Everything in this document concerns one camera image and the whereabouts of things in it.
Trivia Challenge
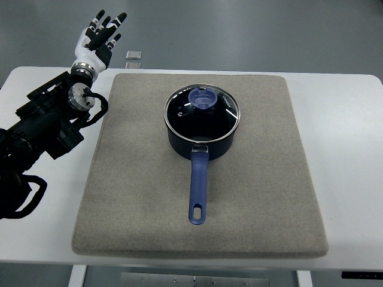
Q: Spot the white left table leg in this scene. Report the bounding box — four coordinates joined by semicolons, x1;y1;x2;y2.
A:
68;265;87;287

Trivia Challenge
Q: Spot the white table leg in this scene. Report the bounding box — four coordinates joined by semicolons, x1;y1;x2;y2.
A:
296;270;313;287
68;265;87;287

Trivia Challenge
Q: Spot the grey metal base plate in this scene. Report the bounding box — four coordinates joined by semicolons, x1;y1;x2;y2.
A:
120;273;270;287

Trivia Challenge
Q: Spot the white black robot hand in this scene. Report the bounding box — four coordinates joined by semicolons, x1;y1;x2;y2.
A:
71;10;127;80

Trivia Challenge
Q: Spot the black table control panel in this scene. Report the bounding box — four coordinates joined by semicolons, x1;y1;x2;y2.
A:
341;271;383;280

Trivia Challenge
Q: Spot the beige fabric mat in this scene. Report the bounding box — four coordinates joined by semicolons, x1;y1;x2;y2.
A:
72;73;329;259

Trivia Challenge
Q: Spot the glass lid blue knob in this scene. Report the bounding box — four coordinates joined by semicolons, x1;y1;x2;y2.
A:
164;84;241;142

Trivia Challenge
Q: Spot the white right table leg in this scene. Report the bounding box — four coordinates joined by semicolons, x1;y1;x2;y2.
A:
296;270;313;287

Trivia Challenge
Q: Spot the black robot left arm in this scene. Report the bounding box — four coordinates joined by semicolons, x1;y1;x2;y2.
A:
1;62;108;219

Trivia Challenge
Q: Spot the dark pot blue handle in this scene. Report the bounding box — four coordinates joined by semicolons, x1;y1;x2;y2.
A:
164;117;239;225

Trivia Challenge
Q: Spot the upper floor metal plate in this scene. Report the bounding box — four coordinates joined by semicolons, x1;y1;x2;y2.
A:
126;50;142;60

